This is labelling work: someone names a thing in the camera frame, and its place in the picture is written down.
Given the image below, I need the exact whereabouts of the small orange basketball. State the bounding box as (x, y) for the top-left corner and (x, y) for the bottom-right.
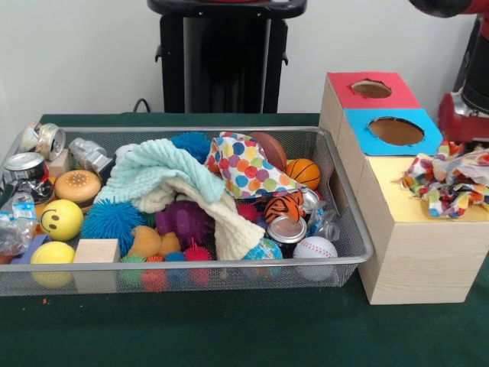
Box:
(285, 158), (322, 190)

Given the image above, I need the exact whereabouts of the cream knit cloth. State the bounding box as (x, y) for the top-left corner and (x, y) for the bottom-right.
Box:
(133, 179), (267, 261)

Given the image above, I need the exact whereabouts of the plain yellow ball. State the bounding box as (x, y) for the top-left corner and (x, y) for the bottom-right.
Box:
(30, 241), (76, 265)

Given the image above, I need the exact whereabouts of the white baseball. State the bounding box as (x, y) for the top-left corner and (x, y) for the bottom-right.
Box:
(293, 235), (340, 261)

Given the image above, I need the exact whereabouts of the mint green knit cloth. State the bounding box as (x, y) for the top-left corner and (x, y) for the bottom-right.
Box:
(93, 138), (226, 207)

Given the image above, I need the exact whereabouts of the black cable loop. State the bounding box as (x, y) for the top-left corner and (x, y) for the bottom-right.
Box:
(132, 97), (154, 114)

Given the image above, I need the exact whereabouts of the plain wooden block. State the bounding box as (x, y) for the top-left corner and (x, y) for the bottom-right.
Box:
(73, 239), (121, 264)

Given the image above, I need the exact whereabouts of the polka dot cloth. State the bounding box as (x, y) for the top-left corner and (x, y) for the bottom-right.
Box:
(400, 140), (489, 219)
(206, 131), (306, 199)

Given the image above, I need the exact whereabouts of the shallow clear mesh bin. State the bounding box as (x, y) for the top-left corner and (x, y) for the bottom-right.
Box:
(0, 125), (375, 297)

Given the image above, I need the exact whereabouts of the wooden box with three holes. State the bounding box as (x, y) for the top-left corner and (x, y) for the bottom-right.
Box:
(319, 71), (489, 306)

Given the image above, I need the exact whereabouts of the dark green table cloth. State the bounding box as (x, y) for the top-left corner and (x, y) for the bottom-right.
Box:
(0, 112), (489, 367)

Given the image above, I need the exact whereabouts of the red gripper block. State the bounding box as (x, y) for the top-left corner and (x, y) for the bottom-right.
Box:
(438, 90), (489, 148)

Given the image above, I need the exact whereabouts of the yellow smiley ball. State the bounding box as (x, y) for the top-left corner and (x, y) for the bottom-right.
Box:
(39, 197), (85, 241)

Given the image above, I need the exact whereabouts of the blue spiky ball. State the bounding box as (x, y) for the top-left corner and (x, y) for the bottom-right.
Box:
(81, 196), (148, 252)

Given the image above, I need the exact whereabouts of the toy burger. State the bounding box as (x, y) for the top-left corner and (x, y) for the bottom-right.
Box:
(54, 170), (103, 209)

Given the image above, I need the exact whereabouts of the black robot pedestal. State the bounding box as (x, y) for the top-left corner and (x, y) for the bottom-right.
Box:
(147, 0), (309, 114)

